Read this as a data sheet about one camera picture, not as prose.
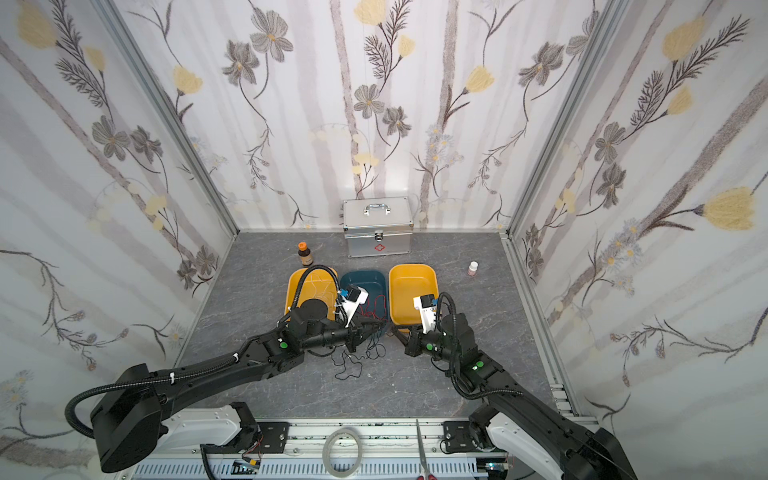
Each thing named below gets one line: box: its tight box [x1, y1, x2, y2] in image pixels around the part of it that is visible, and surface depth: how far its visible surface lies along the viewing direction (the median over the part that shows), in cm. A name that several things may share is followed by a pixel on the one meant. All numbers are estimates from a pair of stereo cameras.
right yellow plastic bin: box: [388, 264, 439, 325], surface depth 103 cm
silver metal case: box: [340, 196, 414, 258], surface depth 109 cm
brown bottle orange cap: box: [298, 242, 314, 267], surface depth 109 cm
